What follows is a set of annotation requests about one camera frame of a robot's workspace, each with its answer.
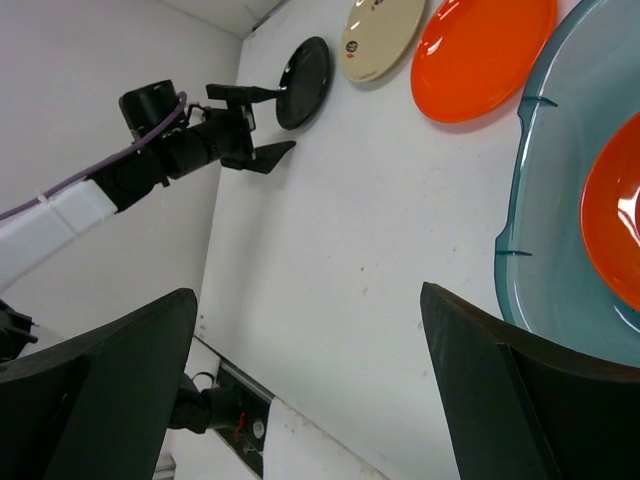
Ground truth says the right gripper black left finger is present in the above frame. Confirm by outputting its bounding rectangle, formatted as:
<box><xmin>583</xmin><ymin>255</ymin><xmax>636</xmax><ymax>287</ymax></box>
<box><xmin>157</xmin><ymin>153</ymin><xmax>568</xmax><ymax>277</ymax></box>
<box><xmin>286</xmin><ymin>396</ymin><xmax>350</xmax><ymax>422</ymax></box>
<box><xmin>1</xmin><ymin>288</ymin><xmax>197</xmax><ymax>479</ymax></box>

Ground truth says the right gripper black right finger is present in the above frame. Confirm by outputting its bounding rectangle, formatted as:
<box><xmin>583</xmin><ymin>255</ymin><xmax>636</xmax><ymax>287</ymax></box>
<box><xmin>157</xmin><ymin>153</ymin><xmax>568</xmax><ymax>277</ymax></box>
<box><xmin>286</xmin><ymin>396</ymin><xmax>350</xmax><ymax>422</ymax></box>
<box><xmin>420</xmin><ymin>283</ymin><xmax>639</xmax><ymax>479</ymax></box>

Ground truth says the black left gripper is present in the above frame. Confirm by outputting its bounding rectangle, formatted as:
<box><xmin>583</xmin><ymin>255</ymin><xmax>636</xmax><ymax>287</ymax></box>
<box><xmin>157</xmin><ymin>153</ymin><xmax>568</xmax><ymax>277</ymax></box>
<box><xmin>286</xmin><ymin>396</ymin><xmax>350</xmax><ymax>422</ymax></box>
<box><xmin>119</xmin><ymin>80</ymin><xmax>296</xmax><ymax>180</ymax></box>

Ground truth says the black plate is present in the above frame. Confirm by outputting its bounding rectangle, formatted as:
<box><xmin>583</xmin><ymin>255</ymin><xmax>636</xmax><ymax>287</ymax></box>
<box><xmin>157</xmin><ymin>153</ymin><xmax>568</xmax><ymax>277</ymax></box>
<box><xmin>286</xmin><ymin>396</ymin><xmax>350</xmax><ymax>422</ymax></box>
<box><xmin>276</xmin><ymin>36</ymin><xmax>334</xmax><ymax>130</ymax></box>

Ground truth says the cream plate with small motifs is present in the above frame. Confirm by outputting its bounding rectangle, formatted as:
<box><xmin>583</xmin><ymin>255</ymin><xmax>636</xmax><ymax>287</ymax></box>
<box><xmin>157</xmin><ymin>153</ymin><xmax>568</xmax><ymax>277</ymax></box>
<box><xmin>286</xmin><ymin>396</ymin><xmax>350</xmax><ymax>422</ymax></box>
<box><xmin>339</xmin><ymin>0</ymin><xmax>427</xmax><ymax>83</ymax></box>

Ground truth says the small orange plate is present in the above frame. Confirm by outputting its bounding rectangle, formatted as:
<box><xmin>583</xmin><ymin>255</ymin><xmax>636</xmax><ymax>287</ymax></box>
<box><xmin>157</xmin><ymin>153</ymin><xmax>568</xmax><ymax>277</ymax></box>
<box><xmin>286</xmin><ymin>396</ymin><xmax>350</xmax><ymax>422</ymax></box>
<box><xmin>580</xmin><ymin>115</ymin><xmax>639</xmax><ymax>311</ymax></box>

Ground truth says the large orange plate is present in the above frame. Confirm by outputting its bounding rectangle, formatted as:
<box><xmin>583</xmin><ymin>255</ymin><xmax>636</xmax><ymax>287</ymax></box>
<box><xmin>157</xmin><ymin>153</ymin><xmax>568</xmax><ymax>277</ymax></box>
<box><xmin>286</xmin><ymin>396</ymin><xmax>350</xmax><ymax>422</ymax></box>
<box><xmin>410</xmin><ymin>0</ymin><xmax>558</xmax><ymax>124</ymax></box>

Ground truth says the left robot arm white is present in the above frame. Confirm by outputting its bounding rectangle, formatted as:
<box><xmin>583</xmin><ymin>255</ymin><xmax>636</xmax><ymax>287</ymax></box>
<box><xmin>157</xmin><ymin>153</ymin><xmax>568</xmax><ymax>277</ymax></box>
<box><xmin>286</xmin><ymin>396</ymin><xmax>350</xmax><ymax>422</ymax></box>
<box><xmin>1</xmin><ymin>80</ymin><xmax>295</xmax><ymax>290</ymax></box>

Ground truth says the teal translucent plastic bin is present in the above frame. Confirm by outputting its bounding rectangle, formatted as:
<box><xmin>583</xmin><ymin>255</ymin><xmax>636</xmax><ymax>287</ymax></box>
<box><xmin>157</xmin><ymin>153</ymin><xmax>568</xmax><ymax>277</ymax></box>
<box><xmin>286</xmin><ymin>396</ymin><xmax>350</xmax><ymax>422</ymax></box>
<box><xmin>494</xmin><ymin>1</ymin><xmax>639</xmax><ymax>366</ymax></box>

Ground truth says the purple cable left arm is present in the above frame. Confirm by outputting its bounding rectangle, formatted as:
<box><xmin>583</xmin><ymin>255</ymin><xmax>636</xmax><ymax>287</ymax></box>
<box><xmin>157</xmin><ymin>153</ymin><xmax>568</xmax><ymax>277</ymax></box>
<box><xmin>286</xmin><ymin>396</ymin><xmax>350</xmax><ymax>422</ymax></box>
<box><xmin>0</xmin><ymin>89</ymin><xmax>189</xmax><ymax>224</ymax></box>

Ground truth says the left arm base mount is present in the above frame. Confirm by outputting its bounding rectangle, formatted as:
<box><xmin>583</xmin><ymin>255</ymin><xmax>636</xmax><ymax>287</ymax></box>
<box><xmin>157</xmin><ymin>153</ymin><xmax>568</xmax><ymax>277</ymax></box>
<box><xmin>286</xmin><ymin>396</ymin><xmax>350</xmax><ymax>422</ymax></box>
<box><xmin>168</xmin><ymin>361</ymin><xmax>274</xmax><ymax>478</ymax></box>

